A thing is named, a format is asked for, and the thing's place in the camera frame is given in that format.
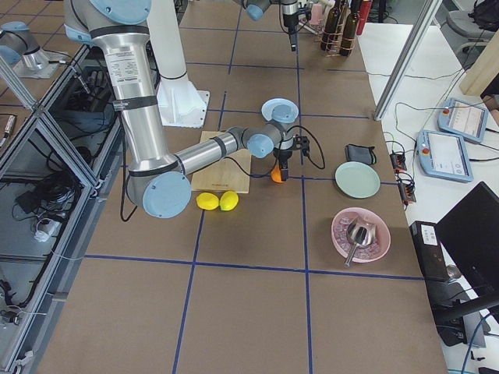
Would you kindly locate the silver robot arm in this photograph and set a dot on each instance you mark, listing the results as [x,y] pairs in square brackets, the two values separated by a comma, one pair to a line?
[143,52]

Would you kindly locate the black orange connector block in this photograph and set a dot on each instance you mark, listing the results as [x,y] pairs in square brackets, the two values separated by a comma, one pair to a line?
[398,162]

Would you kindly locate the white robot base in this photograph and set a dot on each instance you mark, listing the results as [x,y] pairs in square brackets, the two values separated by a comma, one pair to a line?
[181,104]

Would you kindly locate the dark folded cloth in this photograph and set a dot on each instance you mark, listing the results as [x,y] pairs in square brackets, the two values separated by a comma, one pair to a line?
[361,154]

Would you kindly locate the yellow lemon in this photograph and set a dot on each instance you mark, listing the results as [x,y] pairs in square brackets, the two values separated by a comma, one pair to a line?
[207,201]
[229,200]

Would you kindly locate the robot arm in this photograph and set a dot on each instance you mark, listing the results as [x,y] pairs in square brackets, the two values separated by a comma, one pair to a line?
[255,9]

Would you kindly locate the clear ice cubes pile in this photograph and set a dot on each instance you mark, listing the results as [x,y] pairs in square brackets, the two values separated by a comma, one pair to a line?
[343,233]

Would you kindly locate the mint green plate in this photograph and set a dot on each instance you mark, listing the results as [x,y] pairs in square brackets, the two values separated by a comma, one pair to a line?
[357,180]

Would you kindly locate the metal scoop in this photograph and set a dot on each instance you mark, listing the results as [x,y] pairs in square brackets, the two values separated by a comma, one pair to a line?
[360,234]

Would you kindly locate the right yellow lemon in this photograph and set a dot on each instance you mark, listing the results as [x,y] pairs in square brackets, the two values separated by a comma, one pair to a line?
[229,200]

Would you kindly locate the pink bowl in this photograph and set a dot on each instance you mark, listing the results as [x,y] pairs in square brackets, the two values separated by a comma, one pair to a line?
[380,237]

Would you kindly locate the left yellow lemon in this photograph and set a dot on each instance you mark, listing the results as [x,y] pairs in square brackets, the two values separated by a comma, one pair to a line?
[207,201]

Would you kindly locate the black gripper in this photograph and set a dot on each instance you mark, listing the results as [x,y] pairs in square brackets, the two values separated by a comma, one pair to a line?
[282,157]
[289,19]

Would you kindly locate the orange fruit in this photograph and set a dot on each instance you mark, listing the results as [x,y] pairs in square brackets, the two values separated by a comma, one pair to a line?
[276,175]

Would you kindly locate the wooden cutting board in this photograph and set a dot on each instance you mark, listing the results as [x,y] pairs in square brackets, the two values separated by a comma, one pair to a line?
[225,174]

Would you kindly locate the pink cup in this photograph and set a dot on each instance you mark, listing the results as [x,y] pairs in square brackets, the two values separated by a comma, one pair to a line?
[316,14]

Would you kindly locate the aluminium frame post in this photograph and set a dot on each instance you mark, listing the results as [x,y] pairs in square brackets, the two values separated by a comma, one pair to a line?
[409,49]

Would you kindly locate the copper wire bottle rack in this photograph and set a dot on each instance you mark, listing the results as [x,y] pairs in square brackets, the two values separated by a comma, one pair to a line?
[337,38]

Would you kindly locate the black computer box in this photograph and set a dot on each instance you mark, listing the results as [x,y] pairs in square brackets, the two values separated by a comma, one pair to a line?
[429,252]

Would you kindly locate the light blue plate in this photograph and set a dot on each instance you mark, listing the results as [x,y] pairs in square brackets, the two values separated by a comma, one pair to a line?
[281,110]

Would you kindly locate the far teach pendant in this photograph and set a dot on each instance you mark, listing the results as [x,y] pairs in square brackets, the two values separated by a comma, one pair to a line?
[464,119]

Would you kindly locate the black monitor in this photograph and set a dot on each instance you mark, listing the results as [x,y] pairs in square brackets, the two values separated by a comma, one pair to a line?
[469,233]

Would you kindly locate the near teach pendant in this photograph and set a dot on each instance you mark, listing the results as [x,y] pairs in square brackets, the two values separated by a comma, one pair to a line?
[443,155]

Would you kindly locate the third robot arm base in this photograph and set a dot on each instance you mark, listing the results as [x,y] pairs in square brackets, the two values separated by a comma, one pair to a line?
[21,50]

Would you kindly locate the dark wine bottle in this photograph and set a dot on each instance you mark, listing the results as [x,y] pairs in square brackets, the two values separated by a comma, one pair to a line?
[349,29]
[330,26]

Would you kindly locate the teach pendant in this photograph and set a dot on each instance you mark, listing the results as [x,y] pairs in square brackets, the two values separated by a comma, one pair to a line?
[443,155]
[464,119]

